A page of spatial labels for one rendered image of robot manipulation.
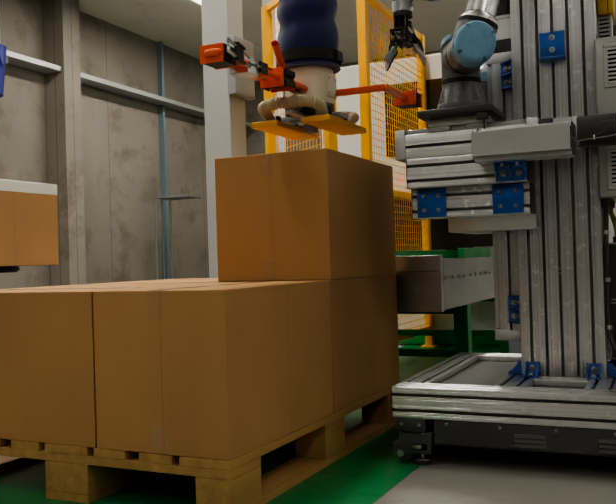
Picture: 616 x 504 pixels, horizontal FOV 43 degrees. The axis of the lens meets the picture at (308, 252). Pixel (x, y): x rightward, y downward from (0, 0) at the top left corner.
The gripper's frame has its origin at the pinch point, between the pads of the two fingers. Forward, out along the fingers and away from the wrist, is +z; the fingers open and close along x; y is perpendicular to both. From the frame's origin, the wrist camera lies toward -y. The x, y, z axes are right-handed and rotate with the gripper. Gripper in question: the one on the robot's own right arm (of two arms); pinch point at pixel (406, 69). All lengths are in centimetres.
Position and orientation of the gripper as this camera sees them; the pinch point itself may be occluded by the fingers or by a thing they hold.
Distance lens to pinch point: 301.6
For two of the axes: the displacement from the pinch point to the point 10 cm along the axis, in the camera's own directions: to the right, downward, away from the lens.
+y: -4.1, 0.1, -9.1
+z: 0.3, 10.0, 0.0
